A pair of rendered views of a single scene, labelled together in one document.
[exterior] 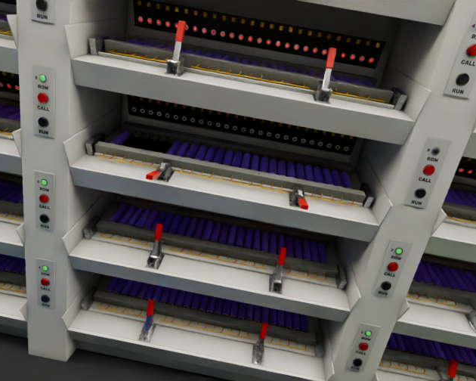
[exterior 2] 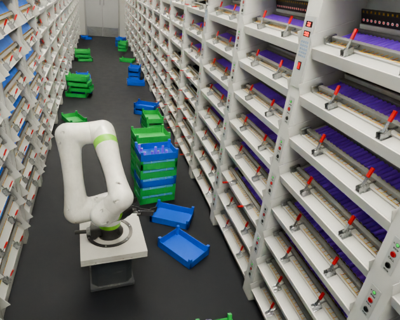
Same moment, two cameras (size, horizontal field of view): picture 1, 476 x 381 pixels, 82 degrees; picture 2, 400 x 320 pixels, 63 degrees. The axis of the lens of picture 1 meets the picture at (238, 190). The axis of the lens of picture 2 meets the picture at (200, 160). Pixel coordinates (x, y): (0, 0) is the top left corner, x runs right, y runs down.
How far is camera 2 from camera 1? 1.85 m
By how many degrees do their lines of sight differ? 66
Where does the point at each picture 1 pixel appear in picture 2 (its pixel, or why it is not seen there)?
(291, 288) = (246, 236)
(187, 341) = (230, 239)
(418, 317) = (264, 270)
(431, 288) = (278, 269)
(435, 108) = (266, 195)
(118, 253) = (225, 200)
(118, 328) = (222, 223)
